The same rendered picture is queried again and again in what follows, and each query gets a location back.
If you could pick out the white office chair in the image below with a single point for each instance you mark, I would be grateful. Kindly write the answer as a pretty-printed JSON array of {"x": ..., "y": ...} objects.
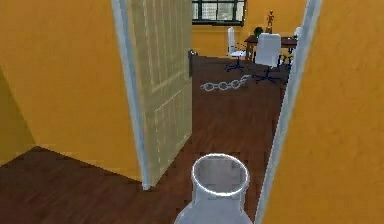
[
  {"x": 268, "y": 50},
  {"x": 232, "y": 43}
]

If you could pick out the green house plant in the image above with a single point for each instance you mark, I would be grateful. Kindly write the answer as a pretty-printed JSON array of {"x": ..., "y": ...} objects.
[{"x": 258, "y": 31}]

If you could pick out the cream panelled room door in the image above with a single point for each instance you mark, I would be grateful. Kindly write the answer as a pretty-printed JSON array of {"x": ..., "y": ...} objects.
[{"x": 163, "y": 83}]

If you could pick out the dark brown wooden desk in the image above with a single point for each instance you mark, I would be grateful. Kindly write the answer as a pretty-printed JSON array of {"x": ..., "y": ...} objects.
[{"x": 287, "y": 42}]

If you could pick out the orange wooden figurine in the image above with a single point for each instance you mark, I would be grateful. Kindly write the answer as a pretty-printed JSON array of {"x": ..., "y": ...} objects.
[{"x": 270, "y": 18}]

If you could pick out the dark framed window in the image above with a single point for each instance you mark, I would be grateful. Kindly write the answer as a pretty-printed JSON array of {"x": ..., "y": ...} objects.
[{"x": 218, "y": 11}]

